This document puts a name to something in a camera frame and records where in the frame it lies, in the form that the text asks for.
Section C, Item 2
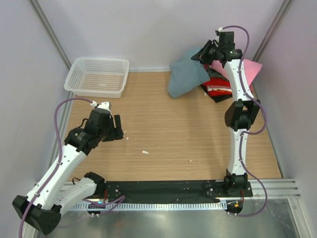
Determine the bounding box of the blue-grey t shirt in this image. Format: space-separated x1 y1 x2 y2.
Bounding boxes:
168 47 210 99

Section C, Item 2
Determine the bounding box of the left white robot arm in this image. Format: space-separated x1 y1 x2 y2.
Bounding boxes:
12 108 123 235

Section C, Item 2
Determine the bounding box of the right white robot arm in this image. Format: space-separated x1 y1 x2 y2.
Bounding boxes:
192 30 260 197

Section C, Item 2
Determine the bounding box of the grey folded t shirt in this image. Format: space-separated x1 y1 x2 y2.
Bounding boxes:
206 67 228 81

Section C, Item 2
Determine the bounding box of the red folded t shirt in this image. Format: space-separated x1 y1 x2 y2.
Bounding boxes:
201 77 232 96

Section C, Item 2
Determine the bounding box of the pink folded t shirt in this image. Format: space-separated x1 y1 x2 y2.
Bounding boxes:
211 59 262 86

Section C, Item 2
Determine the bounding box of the white plastic basket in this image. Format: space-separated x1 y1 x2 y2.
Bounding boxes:
64 57 130 99

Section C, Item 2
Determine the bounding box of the black folded t shirt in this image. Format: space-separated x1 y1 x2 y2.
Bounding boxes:
210 94 232 103

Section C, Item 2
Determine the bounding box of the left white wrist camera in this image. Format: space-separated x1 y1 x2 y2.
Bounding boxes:
90 101 111 114

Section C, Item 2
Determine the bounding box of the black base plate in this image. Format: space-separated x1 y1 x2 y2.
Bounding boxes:
101 180 253 204

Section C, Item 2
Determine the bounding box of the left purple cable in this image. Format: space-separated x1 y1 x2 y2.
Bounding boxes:
19 97 126 238

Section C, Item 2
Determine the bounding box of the right aluminium corner post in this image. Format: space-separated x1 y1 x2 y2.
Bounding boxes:
253 0 294 61

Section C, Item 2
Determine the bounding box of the aluminium corner post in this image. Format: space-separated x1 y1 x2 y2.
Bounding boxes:
253 0 294 61
29 0 75 73

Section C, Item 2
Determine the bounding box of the white slotted cable duct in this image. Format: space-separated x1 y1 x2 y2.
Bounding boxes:
70 200 227 211

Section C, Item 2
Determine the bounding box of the left aluminium corner post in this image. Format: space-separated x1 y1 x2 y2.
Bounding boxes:
29 0 75 73

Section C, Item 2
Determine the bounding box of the aluminium rail frame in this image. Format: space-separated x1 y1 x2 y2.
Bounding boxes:
29 95 302 202

